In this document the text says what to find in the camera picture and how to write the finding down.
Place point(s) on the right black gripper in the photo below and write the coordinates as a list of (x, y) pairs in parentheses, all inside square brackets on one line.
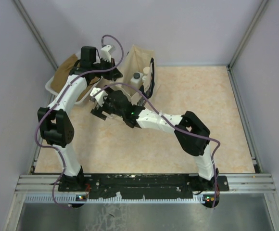
[(103, 108)]

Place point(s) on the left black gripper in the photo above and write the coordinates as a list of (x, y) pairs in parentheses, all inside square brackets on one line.
[(113, 73)]

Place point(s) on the white square bottle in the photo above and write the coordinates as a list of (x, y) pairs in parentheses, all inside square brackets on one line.
[(137, 80)]

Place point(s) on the beige canvas tote bag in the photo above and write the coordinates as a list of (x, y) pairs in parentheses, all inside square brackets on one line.
[(136, 60)]

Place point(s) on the green bottle beige cap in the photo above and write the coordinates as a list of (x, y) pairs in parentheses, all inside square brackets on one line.
[(146, 70)]

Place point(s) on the clear bottle dark cap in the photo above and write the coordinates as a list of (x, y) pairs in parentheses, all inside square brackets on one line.
[(109, 116)]

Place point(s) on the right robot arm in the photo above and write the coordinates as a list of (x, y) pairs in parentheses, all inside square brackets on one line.
[(190, 132)]

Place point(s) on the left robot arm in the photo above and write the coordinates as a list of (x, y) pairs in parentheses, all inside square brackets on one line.
[(54, 124)]

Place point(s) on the brown cloth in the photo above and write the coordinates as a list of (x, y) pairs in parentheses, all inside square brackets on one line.
[(62, 73)]

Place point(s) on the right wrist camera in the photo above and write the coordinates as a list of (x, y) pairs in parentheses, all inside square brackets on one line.
[(99, 96)]

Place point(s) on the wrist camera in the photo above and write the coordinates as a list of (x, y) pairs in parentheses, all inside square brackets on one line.
[(106, 52), (99, 96)]

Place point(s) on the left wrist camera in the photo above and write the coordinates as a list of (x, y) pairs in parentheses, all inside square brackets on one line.
[(106, 52)]

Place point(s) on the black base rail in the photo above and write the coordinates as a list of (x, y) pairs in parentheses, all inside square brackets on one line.
[(136, 186)]

